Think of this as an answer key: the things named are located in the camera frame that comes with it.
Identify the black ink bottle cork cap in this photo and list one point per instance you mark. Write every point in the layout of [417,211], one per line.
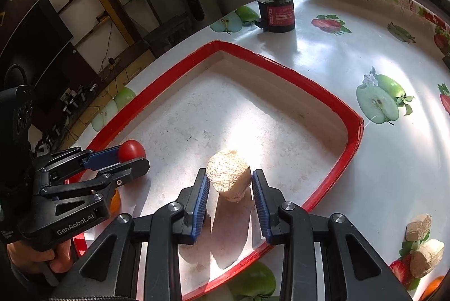
[277,14]

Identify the fruit-printed tablecloth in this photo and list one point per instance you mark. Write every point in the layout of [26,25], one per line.
[351,164]

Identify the person's left hand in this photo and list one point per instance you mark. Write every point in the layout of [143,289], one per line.
[28,257]

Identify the white power strip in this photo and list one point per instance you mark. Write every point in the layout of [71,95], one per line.
[70,96]

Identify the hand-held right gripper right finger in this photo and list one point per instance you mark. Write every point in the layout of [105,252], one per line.
[262,206]

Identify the red-rimmed tray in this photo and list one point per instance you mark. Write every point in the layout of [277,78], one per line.
[246,111]

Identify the small orange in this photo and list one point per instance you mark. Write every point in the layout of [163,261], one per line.
[115,202]

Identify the black television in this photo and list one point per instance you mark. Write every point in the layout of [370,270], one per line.
[35,41]

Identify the dark wooden cabinet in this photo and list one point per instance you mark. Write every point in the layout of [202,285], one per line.
[165,35]

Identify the red tomato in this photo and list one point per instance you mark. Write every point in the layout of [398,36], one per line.
[133,148]

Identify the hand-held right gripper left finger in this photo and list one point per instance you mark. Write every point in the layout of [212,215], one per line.
[202,202]

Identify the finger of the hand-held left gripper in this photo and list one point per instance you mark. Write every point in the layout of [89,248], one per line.
[133,169]
[103,157]

